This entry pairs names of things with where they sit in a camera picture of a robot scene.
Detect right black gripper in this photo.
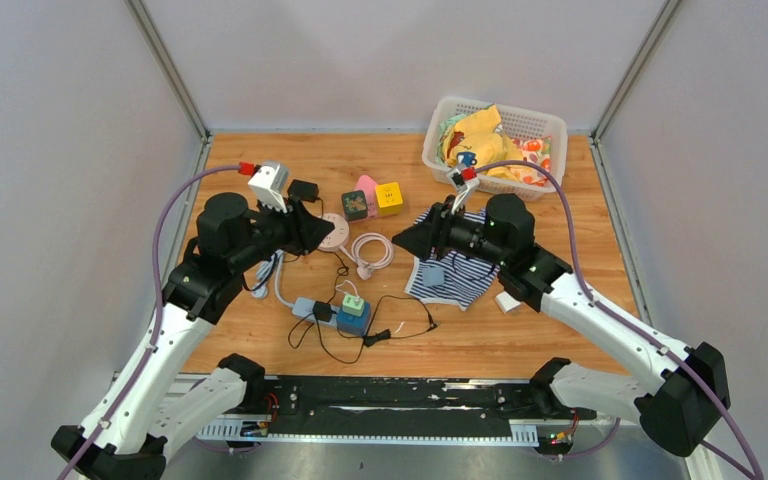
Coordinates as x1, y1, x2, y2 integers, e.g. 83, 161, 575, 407
392, 195, 508, 268

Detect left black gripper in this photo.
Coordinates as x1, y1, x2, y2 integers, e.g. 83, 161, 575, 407
230, 190, 335, 273

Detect pink round power strip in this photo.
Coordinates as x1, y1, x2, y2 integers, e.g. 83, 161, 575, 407
318, 212, 350, 252

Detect light blue small charger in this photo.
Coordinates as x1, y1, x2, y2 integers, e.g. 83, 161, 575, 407
420, 266, 445, 288

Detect dark green cube charger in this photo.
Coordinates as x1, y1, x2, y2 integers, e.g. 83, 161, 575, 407
341, 190, 367, 222

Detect yellow power adapter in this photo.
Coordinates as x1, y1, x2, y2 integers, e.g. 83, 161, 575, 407
375, 182, 404, 217

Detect pink triangular power strip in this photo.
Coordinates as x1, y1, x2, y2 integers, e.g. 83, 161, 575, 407
355, 175, 379, 218

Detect light blue power strip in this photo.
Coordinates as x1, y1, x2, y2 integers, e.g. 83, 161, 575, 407
291, 297, 340, 329

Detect black adapter with cable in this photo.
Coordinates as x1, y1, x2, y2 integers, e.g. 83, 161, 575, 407
283, 248, 445, 366

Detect blue cube charger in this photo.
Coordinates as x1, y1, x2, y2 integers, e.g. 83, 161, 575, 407
336, 302, 371, 337

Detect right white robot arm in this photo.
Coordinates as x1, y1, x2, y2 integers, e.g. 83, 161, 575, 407
393, 194, 731, 457

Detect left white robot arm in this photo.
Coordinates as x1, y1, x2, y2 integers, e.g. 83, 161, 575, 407
51, 193, 335, 479

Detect black adapter at back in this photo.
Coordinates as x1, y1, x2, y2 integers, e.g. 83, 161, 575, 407
287, 179, 320, 203

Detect blue striped shirt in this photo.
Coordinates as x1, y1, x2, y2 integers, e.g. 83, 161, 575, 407
403, 206, 501, 313

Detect white cube charger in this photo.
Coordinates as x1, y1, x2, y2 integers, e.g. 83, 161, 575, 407
494, 292, 521, 314

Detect yellow clothes in basket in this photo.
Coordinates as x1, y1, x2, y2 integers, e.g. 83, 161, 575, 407
432, 104, 554, 187

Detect white plastic basket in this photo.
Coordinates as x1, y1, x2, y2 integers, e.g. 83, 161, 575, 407
421, 96, 568, 201

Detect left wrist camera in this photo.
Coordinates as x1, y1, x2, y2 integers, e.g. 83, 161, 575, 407
247, 161, 289, 213

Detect pink coiled cable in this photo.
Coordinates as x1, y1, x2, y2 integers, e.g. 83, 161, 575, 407
349, 231, 396, 281

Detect light blue power cord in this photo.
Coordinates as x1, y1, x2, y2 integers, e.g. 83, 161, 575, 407
250, 251, 302, 309

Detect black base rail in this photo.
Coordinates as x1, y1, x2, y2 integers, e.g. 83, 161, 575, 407
232, 375, 597, 446

